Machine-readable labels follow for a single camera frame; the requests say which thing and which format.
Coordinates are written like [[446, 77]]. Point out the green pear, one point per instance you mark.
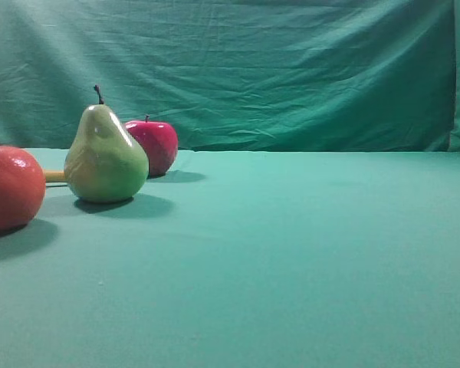
[[104, 164]]

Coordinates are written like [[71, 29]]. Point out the green table cloth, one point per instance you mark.
[[242, 259]]

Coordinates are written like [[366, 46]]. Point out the red apple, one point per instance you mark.
[[159, 141]]

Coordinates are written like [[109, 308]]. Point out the green backdrop cloth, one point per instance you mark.
[[237, 75]]

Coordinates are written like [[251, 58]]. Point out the yellow banana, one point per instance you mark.
[[54, 176]]

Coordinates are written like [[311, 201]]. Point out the orange fruit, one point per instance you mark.
[[22, 187]]

